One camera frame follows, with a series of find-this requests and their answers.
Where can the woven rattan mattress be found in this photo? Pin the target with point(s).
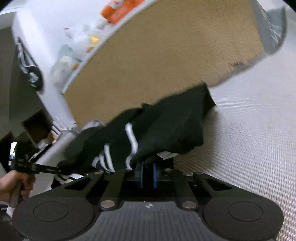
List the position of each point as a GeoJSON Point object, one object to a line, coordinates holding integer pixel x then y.
{"type": "Point", "coordinates": [161, 58]}

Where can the black white-print t-shirt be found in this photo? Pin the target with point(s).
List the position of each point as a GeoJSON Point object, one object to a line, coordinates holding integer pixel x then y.
{"type": "Point", "coordinates": [166, 125]}

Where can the black hanging bag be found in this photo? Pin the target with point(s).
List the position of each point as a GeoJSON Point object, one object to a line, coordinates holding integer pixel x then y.
{"type": "Point", "coordinates": [29, 69]}

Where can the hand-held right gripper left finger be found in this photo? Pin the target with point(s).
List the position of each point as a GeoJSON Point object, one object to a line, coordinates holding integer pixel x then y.
{"type": "Point", "coordinates": [140, 175]}

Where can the grey line-patterned sheet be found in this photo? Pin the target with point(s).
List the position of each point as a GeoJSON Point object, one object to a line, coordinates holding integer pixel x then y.
{"type": "Point", "coordinates": [270, 30]}

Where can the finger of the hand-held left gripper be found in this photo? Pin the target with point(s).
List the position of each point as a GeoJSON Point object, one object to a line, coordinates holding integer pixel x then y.
{"type": "Point", "coordinates": [46, 169]}

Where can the dark wooden door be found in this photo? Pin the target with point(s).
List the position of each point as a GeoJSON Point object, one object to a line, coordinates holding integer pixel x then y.
{"type": "Point", "coordinates": [37, 126]}

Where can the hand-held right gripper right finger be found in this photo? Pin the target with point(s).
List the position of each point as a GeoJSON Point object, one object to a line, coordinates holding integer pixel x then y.
{"type": "Point", "coordinates": [154, 175]}

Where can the white goose plush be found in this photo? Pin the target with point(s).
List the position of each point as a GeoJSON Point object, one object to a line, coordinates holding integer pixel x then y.
{"type": "Point", "coordinates": [81, 37]}

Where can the orange first aid box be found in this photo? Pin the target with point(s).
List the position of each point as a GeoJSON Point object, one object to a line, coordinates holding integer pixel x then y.
{"type": "Point", "coordinates": [120, 10]}

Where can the person's left hand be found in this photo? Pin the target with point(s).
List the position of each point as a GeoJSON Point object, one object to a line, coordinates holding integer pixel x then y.
{"type": "Point", "coordinates": [11, 185]}

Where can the teal pillow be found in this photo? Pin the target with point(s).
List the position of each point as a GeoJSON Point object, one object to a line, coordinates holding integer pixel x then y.
{"type": "Point", "coordinates": [62, 58]}

